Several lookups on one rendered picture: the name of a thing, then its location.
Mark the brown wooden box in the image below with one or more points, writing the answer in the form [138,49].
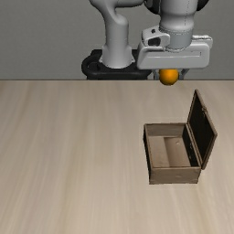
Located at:
[170,158]

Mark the orange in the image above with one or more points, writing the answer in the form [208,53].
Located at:
[168,77]

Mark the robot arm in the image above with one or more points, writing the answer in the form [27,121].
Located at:
[117,36]

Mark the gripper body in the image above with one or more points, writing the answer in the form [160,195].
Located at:
[173,58]

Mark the brown wooden box lid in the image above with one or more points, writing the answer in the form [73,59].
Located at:
[201,128]

